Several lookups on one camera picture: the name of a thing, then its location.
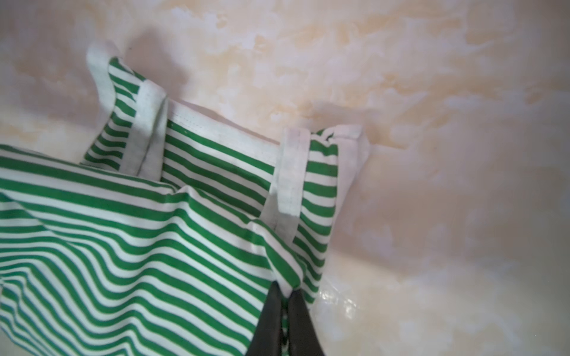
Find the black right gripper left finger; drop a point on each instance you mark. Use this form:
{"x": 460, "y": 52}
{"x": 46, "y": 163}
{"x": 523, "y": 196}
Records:
{"x": 266, "y": 340}

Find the green white striped shirt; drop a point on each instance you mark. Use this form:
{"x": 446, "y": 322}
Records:
{"x": 166, "y": 238}

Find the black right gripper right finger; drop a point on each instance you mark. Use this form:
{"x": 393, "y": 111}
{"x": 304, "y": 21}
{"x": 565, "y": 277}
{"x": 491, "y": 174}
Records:
{"x": 303, "y": 340}

